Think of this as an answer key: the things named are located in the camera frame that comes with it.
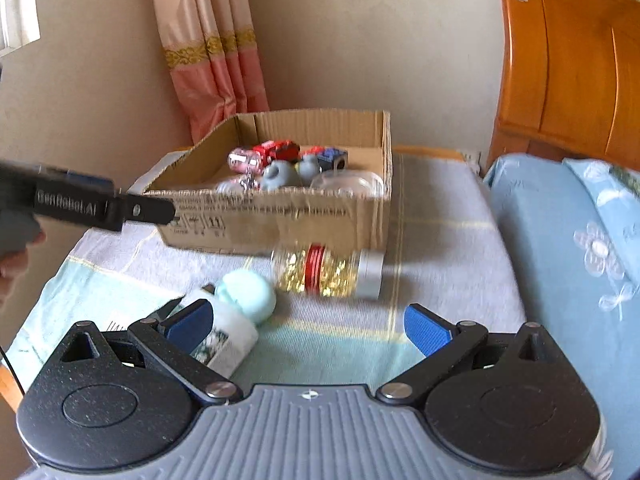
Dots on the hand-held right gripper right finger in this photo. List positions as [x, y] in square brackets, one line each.
[427, 331]

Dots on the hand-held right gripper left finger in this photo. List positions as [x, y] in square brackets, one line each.
[190, 325]

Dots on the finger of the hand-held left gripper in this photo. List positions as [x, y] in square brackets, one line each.
[90, 179]
[70, 205]

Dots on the green label cotton swab box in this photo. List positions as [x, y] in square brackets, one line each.
[230, 340]

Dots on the teal egg-shaped sponge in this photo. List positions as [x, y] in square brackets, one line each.
[250, 297]

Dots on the yellow capsule bottle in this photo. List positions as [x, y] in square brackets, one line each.
[330, 272]

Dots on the cardboard box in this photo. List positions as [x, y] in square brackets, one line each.
[280, 220]

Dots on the clear plastic jar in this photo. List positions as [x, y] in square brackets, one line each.
[229, 186]

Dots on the clear round plastic container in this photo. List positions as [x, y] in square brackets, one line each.
[350, 182]

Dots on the grey toy animal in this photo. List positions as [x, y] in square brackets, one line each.
[280, 175]

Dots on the black toy car red wheels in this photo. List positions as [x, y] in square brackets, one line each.
[330, 157]

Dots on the person's left hand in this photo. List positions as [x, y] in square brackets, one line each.
[10, 276]

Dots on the blue floral pillow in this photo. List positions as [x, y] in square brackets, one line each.
[612, 200]
[540, 240]

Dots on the pink curtain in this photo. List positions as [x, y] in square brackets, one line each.
[205, 60]

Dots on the wooden headboard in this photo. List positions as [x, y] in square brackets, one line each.
[560, 60]

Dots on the window frame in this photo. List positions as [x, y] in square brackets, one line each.
[17, 5]

